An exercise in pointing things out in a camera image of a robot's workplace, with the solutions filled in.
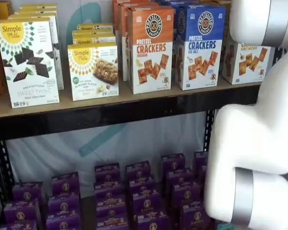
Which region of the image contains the blue sea salt crackers box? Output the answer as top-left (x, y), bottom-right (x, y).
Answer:
top-left (174, 4), bottom-right (227, 92)
top-left (169, 1), bottom-right (200, 83)
top-left (156, 0), bottom-right (198, 6)

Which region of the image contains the wooden shelf board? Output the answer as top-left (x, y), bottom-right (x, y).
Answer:
top-left (0, 78), bottom-right (264, 119)

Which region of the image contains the black metal shelf rack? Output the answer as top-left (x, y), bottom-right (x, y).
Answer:
top-left (0, 46), bottom-right (288, 209)

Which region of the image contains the Simple Mills almond bar box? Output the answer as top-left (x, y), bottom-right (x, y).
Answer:
top-left (76, 23), bottom-right (114, 34)
top-left (72, 30), bottom-right (117, 46)
top-left (67, 42), bottom-right (120, 102)

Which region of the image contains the white pretzel crackers box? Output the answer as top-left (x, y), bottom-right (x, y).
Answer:
top-left (221, 39), bottom-right (272, 85)

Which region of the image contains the purple Annie's snack box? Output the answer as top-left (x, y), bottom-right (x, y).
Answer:
top-left (12, 181), bottom-right (45, 205)
top-left (198, 165), bottom-right (207, 185)
top-left (47, 195), bottom-right (81, 216)
top-left (94, 163), bottom-right (121, 184)
top-left (96, 194), bottom-right (127, 215)
top-left (161, 153), bottom-right (186, 173)
top-left (132, 191), bottom-right (163, 217)
top-left (96, 222), bottom-right (131, 230)
top-left (134, 213), bottom-right (170, 230)
top-left (128, 176), bottom-right (156, 195)
top-left (3, 199), bottom-right (41, 225)
top-left (0, 220), bottom-right (38, 230)
top-left (180, 202), bottom-right (211, 230)
top-left (171, 184), bottom-right (203, 207)
top-left (50, 172), bottom-right (80, 197)
top-left (46, 213), bottom-right (83, 230)
top-left (165, 168), bottom-right (195, 190)
top-left (192, 150), bottom-right (208, 169)
top-left (125, 161), bottom-right (152, 181)
top-left (96, 210), bottom-right (129, 226)
top-left (94, 181), bottom-right (122, 198)

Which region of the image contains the white backdrop with teal logo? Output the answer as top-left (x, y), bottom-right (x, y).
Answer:
top-left (4, 0), bottom-right (208, 200)

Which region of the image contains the orange cheddar crackers box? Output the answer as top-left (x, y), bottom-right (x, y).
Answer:
top-left (118, 2), bottom-right (159, 82)
top-left (112, 0), bottom-right (150, 72)
top-left (127, 5), bottom-right (175, 95)

